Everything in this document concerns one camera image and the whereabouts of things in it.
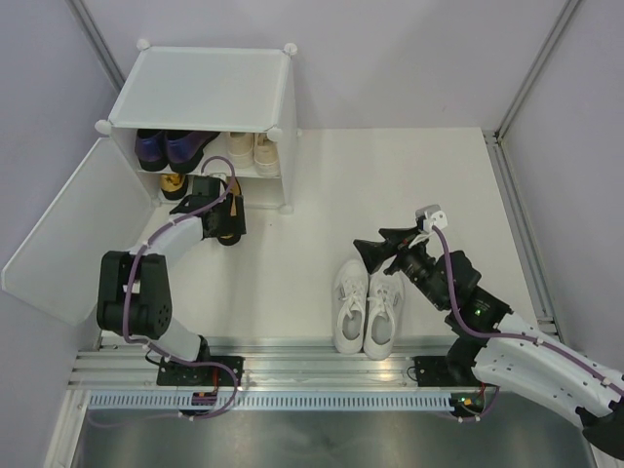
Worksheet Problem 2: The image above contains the aluminium frame post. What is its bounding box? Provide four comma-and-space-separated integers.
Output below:
65, 0, 125, 97
491, 0, 584, 142

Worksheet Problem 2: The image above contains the right aluminium frame post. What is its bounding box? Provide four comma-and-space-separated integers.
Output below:
491, 0, 584, 142

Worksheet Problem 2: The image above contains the purple loafer shoe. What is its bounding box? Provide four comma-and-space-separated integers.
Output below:
135, 129, 168, 172
165, 130, 219, 175

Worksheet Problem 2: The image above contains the beige sneaker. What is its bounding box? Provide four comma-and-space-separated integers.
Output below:
226, 132, 254, 169
253, 134, 280, 177

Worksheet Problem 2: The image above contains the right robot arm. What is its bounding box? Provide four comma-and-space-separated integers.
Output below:
354, 226, 623, 459

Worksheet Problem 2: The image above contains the left aluminium frame post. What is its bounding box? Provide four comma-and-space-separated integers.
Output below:
65, 0, 125, 97

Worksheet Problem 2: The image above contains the white cabinet door panel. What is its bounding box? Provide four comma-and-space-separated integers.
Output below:
2, 138, 154, 326

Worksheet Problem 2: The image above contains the aluminium rail base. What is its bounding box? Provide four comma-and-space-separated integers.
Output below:
68, 315, 455, 390

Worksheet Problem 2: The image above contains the white slotted cable duct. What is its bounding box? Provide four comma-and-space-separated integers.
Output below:
89, 391, 454, 411

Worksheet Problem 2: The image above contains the white sneaker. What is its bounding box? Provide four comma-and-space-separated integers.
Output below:
331, 258, 369, 354
363, 271, 405, 361

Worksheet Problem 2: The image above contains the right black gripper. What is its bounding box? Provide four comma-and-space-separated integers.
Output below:
353, 225, 447, 309

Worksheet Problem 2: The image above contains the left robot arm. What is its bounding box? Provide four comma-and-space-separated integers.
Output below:
97, 176, 246, 387

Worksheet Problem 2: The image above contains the white plastic shoe cabinet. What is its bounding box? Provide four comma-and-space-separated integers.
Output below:
96, 40, 300, 215

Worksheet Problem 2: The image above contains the gold pointed shoe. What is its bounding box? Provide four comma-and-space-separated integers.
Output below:
216, 180, 247, 247
160, 174, 189, 201

